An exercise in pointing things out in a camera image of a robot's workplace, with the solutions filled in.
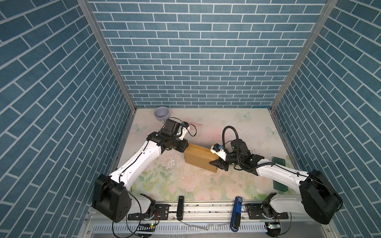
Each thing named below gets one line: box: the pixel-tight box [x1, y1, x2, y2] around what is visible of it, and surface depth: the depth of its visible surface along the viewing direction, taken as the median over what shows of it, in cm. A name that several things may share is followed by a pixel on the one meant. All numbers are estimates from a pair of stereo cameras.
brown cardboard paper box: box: [184, 142, 220, 173], surface depth 81 cm
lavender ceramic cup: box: [154, 106, 170, 124], surface depth 114 cm
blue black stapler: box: [230, 196, 243, 233], surface depth 75 cm
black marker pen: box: [176, 195, 185, 221], surface depth 73 cm
